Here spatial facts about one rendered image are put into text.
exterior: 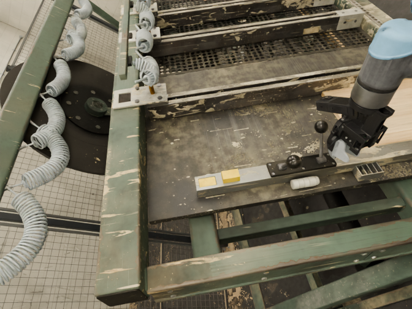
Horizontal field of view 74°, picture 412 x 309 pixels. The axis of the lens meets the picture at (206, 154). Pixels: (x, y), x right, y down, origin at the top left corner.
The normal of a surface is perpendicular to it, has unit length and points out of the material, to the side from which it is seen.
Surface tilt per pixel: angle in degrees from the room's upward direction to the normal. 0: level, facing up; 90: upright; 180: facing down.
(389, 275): 0
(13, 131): 90
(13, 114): 90
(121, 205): 51
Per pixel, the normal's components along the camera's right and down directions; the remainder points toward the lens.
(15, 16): 0.07, 0.83
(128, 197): -0.07, -0.63
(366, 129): -0.87, 0.41
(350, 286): -0.81, -0.27
